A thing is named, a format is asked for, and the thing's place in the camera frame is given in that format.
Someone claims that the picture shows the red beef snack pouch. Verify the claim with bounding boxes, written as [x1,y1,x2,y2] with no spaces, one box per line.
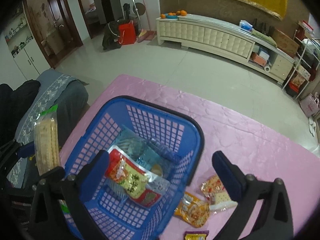
[105,145,164,208]

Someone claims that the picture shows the long cracker pack green ends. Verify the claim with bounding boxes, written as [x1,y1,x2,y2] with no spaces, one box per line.
[34,105,60,176]

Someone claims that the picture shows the large clear blue-striped bag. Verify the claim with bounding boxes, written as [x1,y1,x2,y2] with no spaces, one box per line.
[112,126,182,195]

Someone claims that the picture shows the purple yellow cracker bag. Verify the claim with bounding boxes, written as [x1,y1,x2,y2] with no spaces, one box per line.
[184,230,209,240]

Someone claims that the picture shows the red orange snack packet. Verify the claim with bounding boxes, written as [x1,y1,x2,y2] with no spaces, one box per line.
[200,174,238,214]

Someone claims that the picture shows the pink quilted table cover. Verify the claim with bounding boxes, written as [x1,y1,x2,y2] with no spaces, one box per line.
[60,75,319,233]

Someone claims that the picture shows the yellow orange snack packet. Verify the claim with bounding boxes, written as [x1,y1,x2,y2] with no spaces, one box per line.
[174,192,210,228]

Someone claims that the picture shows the blue plastic basket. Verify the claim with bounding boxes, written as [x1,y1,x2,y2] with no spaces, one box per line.
[61,96,204,239]

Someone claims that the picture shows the white slippers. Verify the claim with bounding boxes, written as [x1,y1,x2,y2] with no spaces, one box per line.
[308,117,317,137]

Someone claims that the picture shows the pink bag on floor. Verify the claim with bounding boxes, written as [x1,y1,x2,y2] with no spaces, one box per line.
[299,93,319,117]

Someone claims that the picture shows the black bag on floor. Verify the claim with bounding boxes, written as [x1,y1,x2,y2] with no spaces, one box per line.
[102,21,121,51]

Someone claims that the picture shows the folded green cloth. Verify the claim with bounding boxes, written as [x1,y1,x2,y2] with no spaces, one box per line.
[251,29,277,48]

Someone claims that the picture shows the cream TV cabinet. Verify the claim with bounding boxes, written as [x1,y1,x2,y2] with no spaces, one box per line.
[156,14,295,84]

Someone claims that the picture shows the cardboard box on cabinet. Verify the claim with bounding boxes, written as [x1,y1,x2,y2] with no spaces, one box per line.
[271,29,299,57]

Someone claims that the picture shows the white metal shelf rack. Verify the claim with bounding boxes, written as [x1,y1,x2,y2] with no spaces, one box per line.
[283,21,319,99]

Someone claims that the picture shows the red gift bag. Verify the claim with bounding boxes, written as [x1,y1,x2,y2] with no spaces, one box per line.
[119,21,136,46]

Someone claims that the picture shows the blue tissue box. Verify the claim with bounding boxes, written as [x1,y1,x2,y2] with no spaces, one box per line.
[239,20,253,33]

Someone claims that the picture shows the oranges on blue plate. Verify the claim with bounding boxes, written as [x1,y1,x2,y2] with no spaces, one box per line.
[160,10,188,19]

